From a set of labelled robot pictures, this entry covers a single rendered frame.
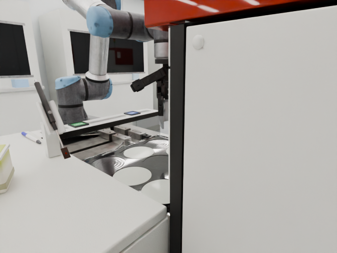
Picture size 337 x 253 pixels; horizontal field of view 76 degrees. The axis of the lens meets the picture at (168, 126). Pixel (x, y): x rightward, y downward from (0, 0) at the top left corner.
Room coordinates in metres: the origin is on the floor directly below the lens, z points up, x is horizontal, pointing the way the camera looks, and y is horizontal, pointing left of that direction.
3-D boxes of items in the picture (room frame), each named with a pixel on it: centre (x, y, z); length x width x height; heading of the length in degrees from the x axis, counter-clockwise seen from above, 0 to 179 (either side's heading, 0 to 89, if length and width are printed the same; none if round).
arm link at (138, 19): (0.73, 0.08, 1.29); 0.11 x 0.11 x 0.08; 38
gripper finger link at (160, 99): (0.64, 0.02, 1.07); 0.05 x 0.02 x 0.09; 179
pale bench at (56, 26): (4.42, 1.26, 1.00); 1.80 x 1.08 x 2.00; 139
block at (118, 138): (0.81, 0.19, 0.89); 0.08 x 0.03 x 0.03; 49
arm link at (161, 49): (0.67, 0.00, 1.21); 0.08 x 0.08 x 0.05
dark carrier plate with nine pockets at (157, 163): (0.59, 0.02, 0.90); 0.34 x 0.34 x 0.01; 49
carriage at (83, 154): (0.75, 0.24, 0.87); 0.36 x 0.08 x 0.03; 139
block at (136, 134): (0.87, 0.13, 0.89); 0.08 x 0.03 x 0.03; 49
